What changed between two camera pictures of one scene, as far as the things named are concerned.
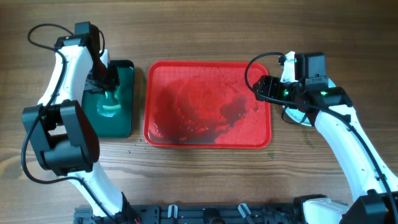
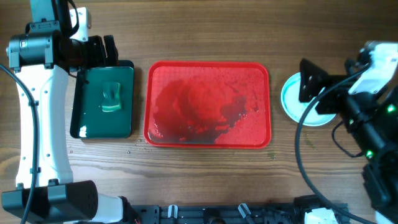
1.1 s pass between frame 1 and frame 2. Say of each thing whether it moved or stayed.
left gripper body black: moved
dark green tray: stayed
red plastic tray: stayed
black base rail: stayed
